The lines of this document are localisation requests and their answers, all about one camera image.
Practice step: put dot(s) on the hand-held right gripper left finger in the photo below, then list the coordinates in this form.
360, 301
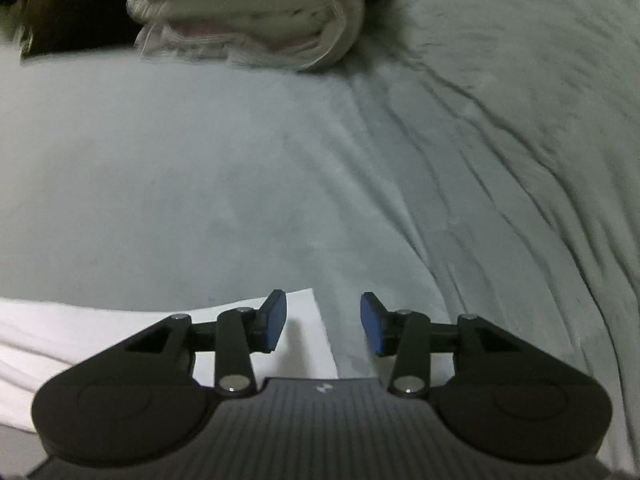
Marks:
275, 320

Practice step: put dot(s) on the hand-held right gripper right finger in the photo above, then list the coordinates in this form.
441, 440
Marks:
372, 325

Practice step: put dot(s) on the white shorts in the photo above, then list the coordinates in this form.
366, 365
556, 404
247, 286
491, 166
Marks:
75, 340

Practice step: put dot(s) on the grey velvet bed sheet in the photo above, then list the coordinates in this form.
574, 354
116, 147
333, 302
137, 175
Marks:
175, 160

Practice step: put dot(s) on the grey quilted bedspread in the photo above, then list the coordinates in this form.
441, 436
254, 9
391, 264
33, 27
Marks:
525, 85

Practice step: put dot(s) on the folded grey pink quilt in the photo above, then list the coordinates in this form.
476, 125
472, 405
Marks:
240, 5

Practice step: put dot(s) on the dark brown plush cushion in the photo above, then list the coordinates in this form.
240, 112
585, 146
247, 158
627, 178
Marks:
80, 10

